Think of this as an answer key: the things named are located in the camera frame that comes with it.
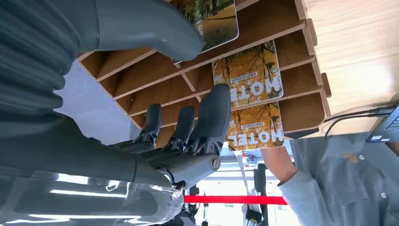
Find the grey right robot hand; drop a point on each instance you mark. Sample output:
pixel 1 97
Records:
pixel 78 174

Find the wooden card rack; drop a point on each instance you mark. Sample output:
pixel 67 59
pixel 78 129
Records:
pixel 149 75

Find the yellow hotel card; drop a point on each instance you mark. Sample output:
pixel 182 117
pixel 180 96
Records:
pixel 249 70
pixel 255 131

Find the person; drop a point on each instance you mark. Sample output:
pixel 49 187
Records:
pixel 343 187

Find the ribbed grey right arm sleeve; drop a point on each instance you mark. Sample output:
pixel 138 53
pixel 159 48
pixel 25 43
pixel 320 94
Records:
pixel 28 62

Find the red barrier belt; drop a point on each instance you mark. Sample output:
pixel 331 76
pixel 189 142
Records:
pixel 237 200

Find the laptop computer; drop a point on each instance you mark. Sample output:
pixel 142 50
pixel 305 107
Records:
pixel 388 128

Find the black stanchion post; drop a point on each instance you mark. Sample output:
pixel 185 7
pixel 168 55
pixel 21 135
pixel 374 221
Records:
pixel 261 187

